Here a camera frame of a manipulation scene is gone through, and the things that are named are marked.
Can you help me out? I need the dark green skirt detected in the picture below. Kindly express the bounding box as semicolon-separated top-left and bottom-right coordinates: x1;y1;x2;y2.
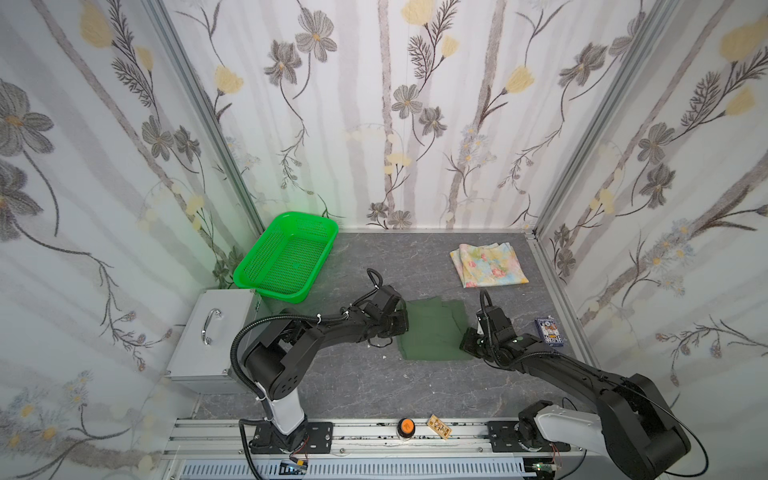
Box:
397;297;473;362

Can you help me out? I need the pastel floral skirt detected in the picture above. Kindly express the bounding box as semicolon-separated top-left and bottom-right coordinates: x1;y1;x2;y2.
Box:
450;242;529;288

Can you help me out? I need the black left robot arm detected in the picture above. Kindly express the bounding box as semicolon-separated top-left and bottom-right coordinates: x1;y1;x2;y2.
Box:
229;285;408;452

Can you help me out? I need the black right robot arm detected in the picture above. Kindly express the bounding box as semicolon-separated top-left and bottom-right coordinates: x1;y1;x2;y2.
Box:
460;304;703;479

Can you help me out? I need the small wooden tag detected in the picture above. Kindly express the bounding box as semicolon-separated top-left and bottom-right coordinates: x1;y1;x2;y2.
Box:
427;415;452;439

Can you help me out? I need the orange emergency stop button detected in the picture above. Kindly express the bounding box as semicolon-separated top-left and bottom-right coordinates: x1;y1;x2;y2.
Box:
396;418;416;439

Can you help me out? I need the green plastic basket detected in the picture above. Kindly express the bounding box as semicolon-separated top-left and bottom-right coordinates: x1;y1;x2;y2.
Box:
233;212;339;304

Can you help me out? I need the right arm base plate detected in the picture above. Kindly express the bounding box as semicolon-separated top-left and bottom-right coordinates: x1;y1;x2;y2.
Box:
486;421;571;453

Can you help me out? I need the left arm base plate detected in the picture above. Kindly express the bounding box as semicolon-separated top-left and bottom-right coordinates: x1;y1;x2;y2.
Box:
246;421;334;455

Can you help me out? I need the grey metal box with handle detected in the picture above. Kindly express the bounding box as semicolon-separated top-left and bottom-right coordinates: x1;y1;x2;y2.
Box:
166;289;273;395

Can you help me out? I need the white slotted cable duct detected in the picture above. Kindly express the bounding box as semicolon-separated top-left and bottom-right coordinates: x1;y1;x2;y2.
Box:
178;458;536;480

